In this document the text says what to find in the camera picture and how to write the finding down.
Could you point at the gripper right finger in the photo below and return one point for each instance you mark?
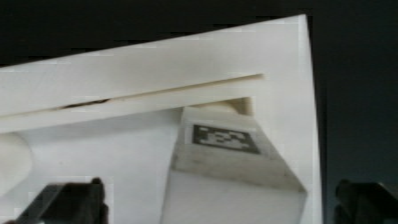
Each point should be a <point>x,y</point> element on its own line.
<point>367,203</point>

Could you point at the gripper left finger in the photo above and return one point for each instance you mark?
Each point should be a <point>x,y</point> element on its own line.
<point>68,204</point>

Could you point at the white square table top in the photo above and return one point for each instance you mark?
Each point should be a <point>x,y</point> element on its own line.
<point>114,149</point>

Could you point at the white leg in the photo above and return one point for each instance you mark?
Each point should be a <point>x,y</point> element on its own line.
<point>231,185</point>

